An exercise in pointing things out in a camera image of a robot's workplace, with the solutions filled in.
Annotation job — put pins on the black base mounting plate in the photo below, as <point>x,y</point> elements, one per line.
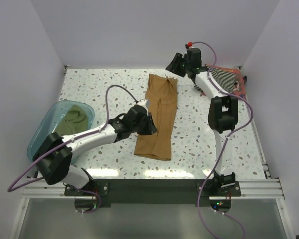
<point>151,191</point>

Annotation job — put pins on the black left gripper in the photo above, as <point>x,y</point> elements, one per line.
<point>151,128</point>

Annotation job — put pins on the striped folded tank top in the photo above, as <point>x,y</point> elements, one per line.
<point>226,79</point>

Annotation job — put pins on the red patterned folded tank top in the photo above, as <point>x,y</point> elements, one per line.
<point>240,82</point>

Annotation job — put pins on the tan ribbed tank top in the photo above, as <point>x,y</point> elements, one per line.
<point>162,93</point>

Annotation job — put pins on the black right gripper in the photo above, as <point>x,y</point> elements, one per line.
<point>174,66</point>

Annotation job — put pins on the olive green tank top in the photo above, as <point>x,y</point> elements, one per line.
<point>75,121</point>

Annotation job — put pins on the aluminium frame rail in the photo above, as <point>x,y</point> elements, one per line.
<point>250,189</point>

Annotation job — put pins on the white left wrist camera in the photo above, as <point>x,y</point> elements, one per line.
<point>144,103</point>

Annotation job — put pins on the translucent blue plastic bin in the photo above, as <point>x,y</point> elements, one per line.
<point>51,120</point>

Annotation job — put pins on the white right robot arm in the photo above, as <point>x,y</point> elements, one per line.
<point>222,116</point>

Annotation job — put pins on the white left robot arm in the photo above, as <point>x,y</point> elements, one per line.
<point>54,157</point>

